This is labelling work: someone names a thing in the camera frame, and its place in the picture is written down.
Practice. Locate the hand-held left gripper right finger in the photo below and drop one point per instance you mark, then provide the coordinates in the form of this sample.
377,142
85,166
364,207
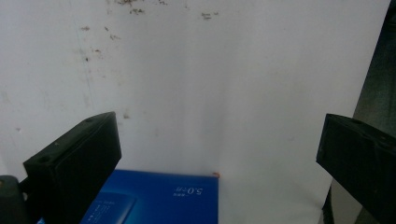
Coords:
361,155

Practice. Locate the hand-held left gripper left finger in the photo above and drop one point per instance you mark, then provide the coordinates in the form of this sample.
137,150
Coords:
71,161

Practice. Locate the blue box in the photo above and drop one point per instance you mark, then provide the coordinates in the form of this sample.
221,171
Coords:
162,202

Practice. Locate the white board mat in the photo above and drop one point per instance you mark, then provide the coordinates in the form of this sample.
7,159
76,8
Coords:
193,77

